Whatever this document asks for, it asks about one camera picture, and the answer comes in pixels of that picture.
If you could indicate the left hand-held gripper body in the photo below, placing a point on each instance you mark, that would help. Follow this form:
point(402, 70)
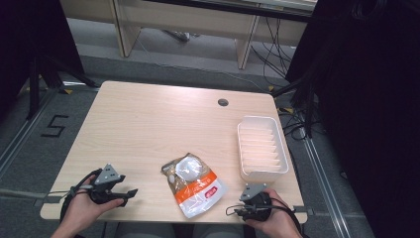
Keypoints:
point(106, 180)

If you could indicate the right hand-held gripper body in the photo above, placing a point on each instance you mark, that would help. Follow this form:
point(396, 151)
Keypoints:
point(258, 204)

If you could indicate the white plastic bin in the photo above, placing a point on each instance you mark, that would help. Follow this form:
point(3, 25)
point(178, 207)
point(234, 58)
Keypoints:
point(262, 148)

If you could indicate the clear orange snack bag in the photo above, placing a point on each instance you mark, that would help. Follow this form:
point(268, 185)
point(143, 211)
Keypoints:
point(194, 185)

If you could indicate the person's right hand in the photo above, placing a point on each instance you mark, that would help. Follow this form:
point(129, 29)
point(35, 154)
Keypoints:
point(275, 219)

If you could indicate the person's left hand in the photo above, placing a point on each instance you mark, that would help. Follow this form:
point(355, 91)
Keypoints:
point(82, 206)

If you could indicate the black metal stand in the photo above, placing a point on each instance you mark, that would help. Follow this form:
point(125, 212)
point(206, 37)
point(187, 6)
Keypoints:
point(305, 99)
point(43, 76)

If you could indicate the light wooden desk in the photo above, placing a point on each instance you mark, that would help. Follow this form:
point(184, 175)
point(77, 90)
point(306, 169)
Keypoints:
point(185, 23)

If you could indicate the metal floor rail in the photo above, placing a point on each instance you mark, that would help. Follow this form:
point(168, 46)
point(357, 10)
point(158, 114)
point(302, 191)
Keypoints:
point(24, 132)
point(325, 185)

